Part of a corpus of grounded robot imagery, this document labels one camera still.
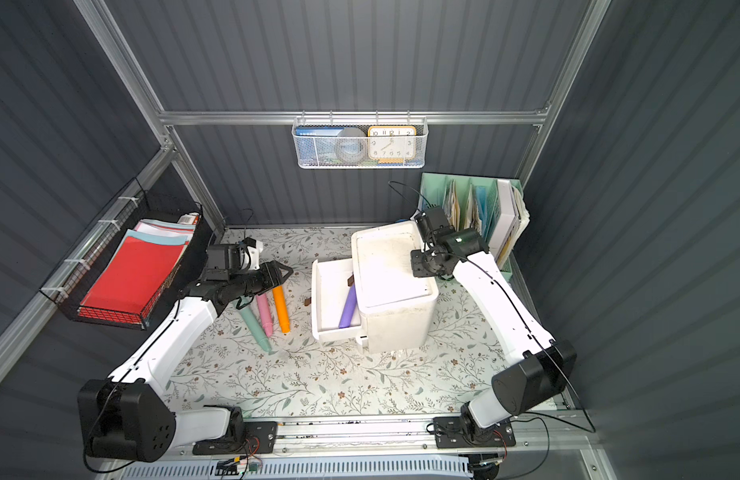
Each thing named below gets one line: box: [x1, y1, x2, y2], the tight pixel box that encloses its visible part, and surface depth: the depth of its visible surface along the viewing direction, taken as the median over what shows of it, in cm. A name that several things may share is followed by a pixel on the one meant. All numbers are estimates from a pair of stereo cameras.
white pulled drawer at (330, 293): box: [311, 258, 362, 340], surface depth 91 cm
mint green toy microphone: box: [239, 297, 271, 353], surface depth 91 cm
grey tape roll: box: [334, 127, 368, 164], surface depth 89 cm
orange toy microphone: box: [272, 285, 291, 333], surface depth 95 cm
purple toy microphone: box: [338, 285, 357, 329], surface depth 86 cm
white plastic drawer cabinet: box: [351, 220, 440, 354], surface depth 80 cm
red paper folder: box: [78, 229, 189, 319], surface depth 73 cm
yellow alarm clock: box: [368, 126, 417, 161], surface depth 90 cm
